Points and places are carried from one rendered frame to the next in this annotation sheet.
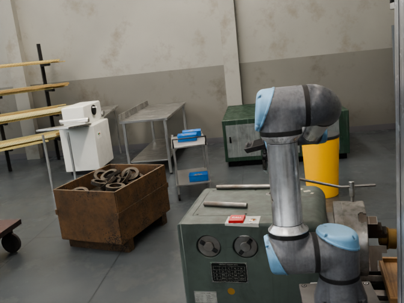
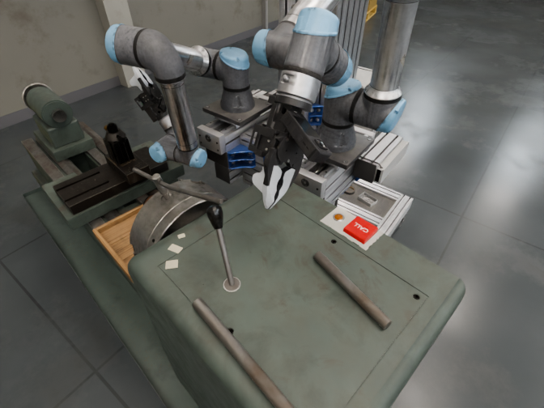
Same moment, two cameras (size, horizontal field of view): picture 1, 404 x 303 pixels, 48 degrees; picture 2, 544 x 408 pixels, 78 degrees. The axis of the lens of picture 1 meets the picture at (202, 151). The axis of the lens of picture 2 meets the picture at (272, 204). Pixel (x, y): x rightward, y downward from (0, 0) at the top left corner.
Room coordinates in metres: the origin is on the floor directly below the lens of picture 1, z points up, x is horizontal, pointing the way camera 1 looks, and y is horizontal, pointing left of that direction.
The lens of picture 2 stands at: (2.27, -0.02, 1.85)
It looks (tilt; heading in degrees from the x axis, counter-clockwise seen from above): 42 degrees down; 210
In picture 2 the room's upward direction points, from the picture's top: straight up
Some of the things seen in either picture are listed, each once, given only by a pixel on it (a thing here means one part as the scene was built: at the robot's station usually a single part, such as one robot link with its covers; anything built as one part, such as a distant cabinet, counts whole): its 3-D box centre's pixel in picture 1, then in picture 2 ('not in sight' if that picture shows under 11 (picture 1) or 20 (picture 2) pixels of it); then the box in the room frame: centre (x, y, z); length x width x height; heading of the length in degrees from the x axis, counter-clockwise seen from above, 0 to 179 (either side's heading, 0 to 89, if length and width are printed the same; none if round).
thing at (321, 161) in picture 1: (321, 164); not in sight; (5.44, -1.47, 0.38); 0.47 x 0.47 x 0.77
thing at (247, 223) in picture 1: (243, 226); (349, 234); (1.69, -0.13, 1.23); 0.13 x 0.08 x 0.06; 75
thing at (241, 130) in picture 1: (281, 129); not in sight; (8.00, -1.48, 0.40); 2.00 x 1.90 x 0.79; 82
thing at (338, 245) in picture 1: (335, 249); (342, 100); (1.20, -0.35, 1.33); 0.13 x 0.12 x 0.14; 84
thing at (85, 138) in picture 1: (86, 137); not in sight; (8.14, 2.06, 0.61); 2.59 x 0.64 x 1.22; 172
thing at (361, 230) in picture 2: (237, 219); (360, 230); (1.69, -0.11, 1.26); 0.06 x 0.06 x 0.02; 75
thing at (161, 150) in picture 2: not in sight; (167, 149); (1.50, -0.94, 1.11); 0.11 x 0.11 x 0.08; 4
